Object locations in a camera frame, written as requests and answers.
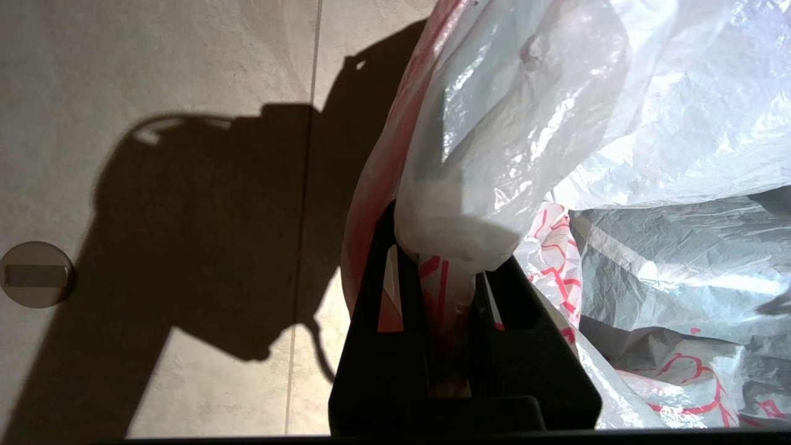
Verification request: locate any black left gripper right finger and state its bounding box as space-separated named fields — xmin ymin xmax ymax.
xmin=472 ymin=253 xmax=603 ymax=428

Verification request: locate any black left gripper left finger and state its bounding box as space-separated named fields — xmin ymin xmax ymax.
xmin=329 ymin=199 xmax=434 ymax=413

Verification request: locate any new white red-edged trash bag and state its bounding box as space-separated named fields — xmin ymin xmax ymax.
xmin=340 ymin=0 xmax=791 ymax=431

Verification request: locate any round metal floor drain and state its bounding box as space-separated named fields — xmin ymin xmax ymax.
xmin=0 ymin=241 xmax=76 ymax=309

